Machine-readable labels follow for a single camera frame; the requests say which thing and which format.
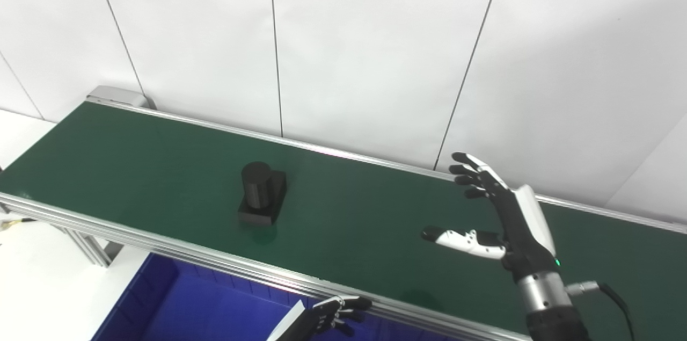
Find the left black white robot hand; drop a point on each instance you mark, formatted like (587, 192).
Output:
(308, 322)

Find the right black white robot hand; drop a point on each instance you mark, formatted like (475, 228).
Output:
(523, 233)

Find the black cylinder block part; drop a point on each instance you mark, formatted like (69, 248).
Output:
(260, 193)

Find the blue plastic bin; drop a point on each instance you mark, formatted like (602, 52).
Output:
(204, 309)

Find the green conveyor belt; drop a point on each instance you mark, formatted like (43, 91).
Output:
(161, 169)

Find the aluminium conveyor support leg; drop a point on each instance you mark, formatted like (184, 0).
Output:
(88, 247)

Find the grey conveyor end housing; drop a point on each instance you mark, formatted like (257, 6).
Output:
(121, 96)

